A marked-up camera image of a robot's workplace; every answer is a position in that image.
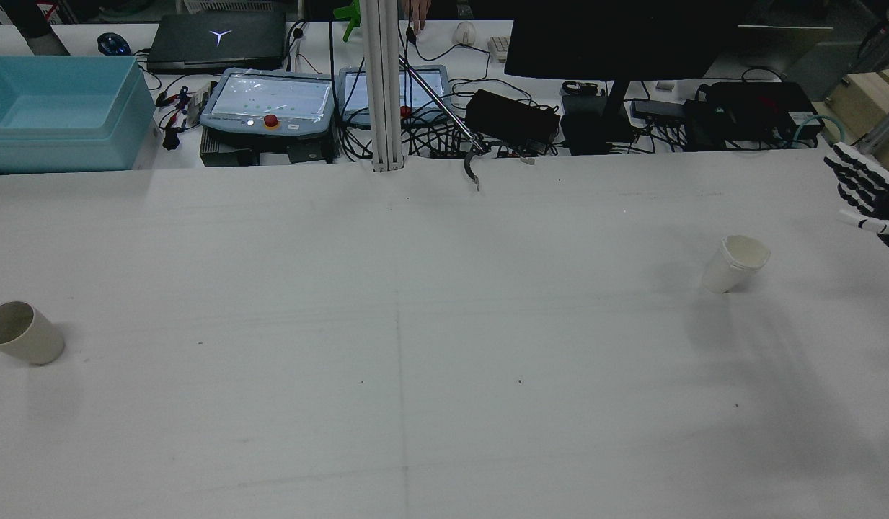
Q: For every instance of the person's bare hand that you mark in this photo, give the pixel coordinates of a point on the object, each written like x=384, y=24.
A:
x=419, y=11

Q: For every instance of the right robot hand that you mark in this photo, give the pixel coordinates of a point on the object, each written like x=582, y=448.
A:
x=866, y=194

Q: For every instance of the beige cup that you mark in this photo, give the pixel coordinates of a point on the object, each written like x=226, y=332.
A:
x=26, y=339

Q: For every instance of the white computer mouse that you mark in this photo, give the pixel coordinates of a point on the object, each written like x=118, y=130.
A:
x=464, y=32

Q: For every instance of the green plastic figure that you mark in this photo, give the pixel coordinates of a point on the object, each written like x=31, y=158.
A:
x=352, y=16

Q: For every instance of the grey teach pendant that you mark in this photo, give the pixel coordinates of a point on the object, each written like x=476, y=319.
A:
x=271, y=104
x=426, y=90

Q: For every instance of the white keyboard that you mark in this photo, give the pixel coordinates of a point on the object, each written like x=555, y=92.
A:
x=498, y=47

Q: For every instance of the wooden box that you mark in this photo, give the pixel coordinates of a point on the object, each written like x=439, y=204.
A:
x=869, y=101

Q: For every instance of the thin metal rod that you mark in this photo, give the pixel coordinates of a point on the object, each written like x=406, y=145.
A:
x=444, y=104

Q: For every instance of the black electronics box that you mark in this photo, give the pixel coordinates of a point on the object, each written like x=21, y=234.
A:
x=758, y=108

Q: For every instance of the black power adapter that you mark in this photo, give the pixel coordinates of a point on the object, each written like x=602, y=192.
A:
x=512, y=119

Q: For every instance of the white paper cup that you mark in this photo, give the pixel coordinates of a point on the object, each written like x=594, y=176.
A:
x=732, y=263

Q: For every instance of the black monitor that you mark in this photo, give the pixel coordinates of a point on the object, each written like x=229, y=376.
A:
x=624, y=36

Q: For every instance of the black laptop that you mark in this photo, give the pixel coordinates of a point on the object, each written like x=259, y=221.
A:
x=213, y=40

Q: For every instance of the black flat box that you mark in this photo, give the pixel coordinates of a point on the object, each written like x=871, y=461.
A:
x=264, y=150

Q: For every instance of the black usb hub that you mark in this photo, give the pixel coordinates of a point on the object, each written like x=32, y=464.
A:
x=658, y=109

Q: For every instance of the blue computer mouse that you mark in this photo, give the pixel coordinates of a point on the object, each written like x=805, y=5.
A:
x=113, y=45

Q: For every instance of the light blue plastic bin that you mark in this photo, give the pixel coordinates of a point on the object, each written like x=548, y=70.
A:
x=62, y=115

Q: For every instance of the aluminium profile post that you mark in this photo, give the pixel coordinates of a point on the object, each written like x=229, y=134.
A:
x=383, y=86

